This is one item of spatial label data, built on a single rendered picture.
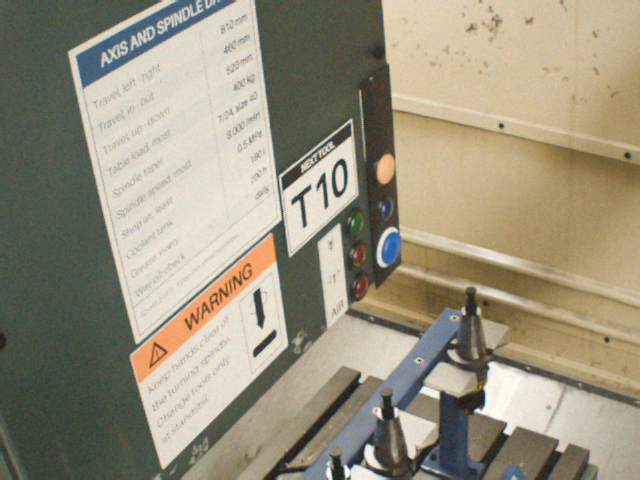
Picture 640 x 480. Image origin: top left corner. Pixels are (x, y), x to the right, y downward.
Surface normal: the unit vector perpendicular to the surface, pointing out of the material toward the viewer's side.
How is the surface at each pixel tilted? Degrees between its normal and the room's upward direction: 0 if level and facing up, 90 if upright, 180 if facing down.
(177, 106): 90
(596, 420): 24
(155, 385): 90
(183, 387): 90
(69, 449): 90
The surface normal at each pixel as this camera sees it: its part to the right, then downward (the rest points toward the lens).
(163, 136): 0.84, 0.25
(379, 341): -0.29, -0.54
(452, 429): -0.55, 0.51
